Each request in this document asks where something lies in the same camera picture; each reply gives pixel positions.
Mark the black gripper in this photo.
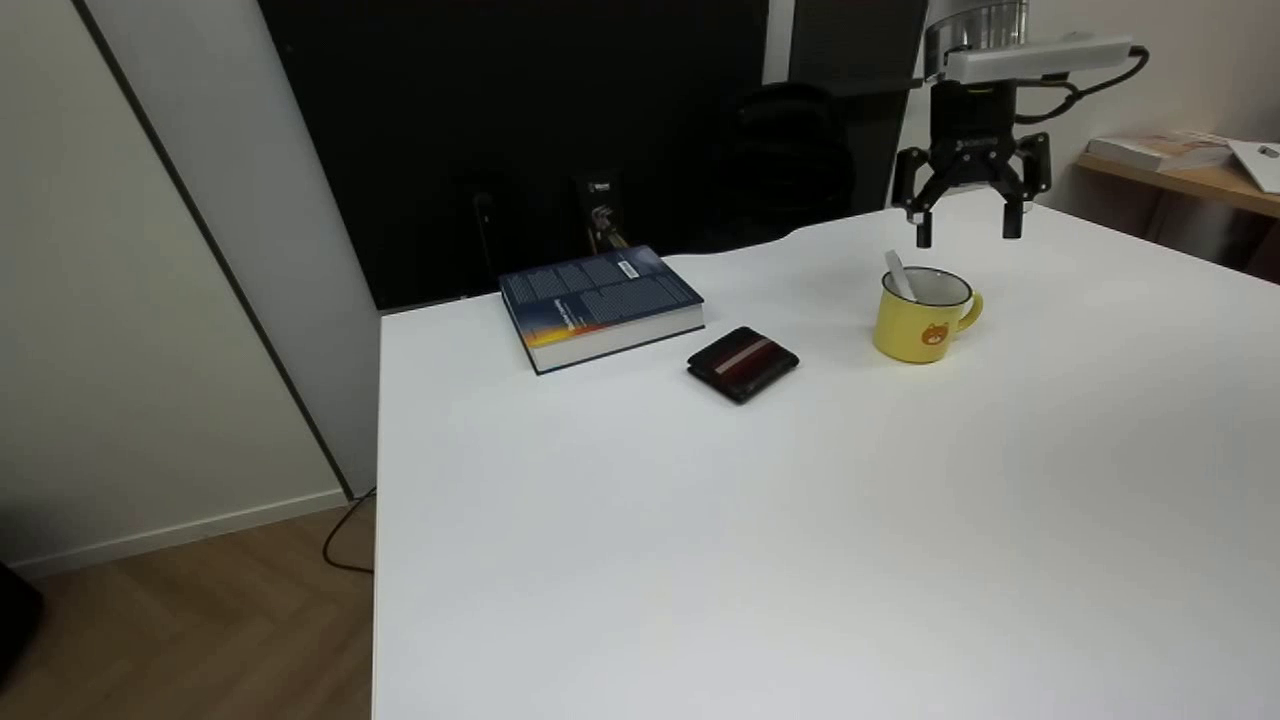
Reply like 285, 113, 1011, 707
886, 75, 1055, 252

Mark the white marker with blue cap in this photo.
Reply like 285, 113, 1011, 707
881, 247, 924, 304

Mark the yellow enamel mug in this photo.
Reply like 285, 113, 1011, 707
869, 266, 989, 367

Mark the white paper stack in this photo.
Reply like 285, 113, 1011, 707
1083, 134, 1178, 172

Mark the black office chair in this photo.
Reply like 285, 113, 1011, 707
703, 79, 865, 252

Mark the dark grey partition panel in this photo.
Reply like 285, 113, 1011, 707
782, 0, 933, 215

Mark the wooden desk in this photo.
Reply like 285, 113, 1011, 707
1071, 127, 1280, 226

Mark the black wallet with red stripe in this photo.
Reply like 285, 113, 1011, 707
682, 323, 802, 409

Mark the white paper sheet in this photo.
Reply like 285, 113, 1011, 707
1225, 138, 1280, 200

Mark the blue hardcover book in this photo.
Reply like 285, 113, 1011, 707
495, 244, 708, 379

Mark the large black board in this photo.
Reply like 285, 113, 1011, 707
254, 0, 773, 313

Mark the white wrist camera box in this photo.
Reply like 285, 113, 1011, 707
940, 35, 1141, 85

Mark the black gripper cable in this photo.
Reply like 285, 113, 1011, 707
1009, 44, 1156, 127

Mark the small tripod with camera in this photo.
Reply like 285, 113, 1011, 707
575, 168, 631, 259

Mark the black floor cable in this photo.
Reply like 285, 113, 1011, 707
314, 487, 380, 581

